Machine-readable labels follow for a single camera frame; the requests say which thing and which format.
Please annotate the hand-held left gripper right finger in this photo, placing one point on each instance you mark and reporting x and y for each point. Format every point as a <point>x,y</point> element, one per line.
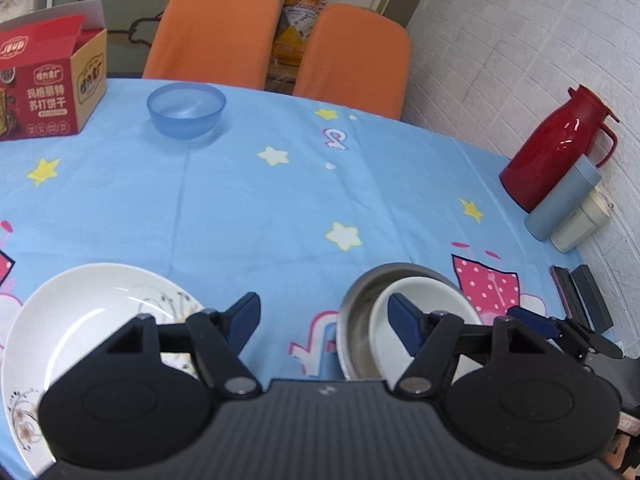
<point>404,324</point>

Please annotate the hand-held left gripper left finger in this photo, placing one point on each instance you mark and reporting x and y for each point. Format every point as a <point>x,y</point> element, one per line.
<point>245,320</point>

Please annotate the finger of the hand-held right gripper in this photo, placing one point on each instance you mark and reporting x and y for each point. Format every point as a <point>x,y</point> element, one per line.
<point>535,322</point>

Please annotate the stainless steel bowl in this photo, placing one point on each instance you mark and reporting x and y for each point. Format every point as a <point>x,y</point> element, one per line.
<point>356,320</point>

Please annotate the white ceramic bowl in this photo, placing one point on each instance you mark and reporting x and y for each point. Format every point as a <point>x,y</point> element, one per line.
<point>442,294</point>

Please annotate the white plate with floral print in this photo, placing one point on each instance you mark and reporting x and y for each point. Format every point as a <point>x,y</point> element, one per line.
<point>75,310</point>

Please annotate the smartphone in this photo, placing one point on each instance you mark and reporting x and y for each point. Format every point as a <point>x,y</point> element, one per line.
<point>567,295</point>

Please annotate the black case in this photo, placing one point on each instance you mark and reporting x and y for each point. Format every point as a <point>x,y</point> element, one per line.
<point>595,300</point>

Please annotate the cream lidded cup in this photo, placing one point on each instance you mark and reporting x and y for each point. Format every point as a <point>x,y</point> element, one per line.
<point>582,222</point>

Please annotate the blue cartoon pig tablecloth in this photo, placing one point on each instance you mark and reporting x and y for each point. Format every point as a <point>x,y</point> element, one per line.
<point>250,200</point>

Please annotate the grey-blue tumbler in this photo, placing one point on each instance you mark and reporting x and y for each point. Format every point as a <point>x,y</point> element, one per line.
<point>562,200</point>

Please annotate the red thermos jug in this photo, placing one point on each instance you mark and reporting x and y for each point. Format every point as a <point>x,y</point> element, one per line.
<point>550,160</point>

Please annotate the blue plastic bowl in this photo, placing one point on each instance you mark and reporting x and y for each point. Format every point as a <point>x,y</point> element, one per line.
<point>186,110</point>

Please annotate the orange chair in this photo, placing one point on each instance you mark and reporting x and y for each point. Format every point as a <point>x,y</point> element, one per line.
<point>355,60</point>
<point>215,35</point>

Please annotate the yellow bag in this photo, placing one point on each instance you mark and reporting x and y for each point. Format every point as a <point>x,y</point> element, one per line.
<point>300,20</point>

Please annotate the red cracker box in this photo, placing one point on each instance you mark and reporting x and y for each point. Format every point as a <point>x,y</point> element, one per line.
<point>45,85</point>

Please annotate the frosted glass door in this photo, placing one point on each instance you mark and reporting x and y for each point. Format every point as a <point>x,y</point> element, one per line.
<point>115,10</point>

